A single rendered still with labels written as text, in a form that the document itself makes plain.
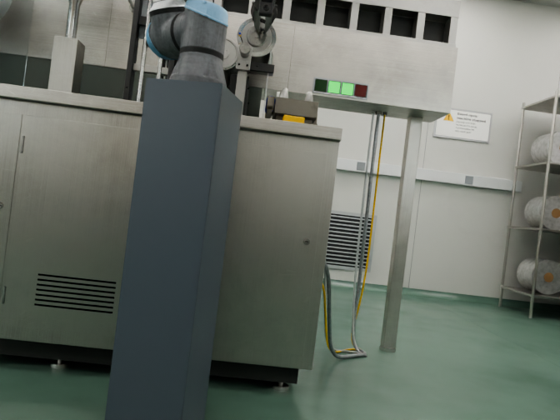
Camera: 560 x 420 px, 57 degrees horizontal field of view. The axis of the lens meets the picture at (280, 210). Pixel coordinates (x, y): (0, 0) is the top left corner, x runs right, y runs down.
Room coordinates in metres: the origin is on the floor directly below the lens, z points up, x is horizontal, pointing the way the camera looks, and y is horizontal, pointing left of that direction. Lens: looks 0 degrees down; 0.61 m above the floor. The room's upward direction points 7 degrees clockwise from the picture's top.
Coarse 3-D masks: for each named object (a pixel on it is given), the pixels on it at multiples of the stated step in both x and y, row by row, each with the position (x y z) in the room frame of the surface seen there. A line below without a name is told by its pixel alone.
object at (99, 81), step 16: (32, 64) 2.21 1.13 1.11; (48, 64) 2.21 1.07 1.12; (32, 80) 2.21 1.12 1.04; (48, 80) 2.22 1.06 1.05; (96, 80) 2.23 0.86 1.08; (112, 80) 2.23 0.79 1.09; (144, 80) 2.24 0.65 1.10; (112, 96) 2.23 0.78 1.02; (256, 96) 2.27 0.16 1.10; (256, 112) 2.27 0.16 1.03
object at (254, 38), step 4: (252, 28) 1.91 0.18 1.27; (260, 28) 1.92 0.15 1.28; (248, 32) 1.91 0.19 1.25; (252, 32) 1.91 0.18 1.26; (256, 32) 1.91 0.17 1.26; (248, 36) 1.91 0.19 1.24; (252, 36) 1.92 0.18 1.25; (256, 36) 1.91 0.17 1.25; (260, 36) 1.92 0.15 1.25; (264, 36) 1.92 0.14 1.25; (248, 40) 1.91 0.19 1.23; (252, 40) 1.91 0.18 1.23; (256, 40) 1.91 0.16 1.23; (260, 40) 1.92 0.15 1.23; (264, 40) 1.92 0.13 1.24; (252, 44) 1.92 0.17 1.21; (256, 44) 1.91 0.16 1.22; (260, 44) 1.92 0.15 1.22
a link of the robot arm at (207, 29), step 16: (192, 0) 1.32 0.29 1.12; (176, 16) 1.37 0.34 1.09; (192, 16) 1.31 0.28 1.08; (208, 16) 1.31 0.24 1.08; (224, 16) 1.34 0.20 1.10; (176, 32) 1.36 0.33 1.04; (192, 32) 1.31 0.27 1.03; (208, 32) 1.31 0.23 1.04; (224, 32) 1.35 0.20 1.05; (224, 48) 1.37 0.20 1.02
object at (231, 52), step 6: (228, 42) 1.94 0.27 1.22; (234, 42) 1.93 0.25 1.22; (228, 48) 1.94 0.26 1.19; (234, 48) 1.94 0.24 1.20; (228, 54) 1.93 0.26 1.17; (234, 54) 1.94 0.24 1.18; (228, 60) 1.94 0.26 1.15; (234, 60) 1.93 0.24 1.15; (222, 66) 1.93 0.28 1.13; (228, 66) 1.93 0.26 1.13
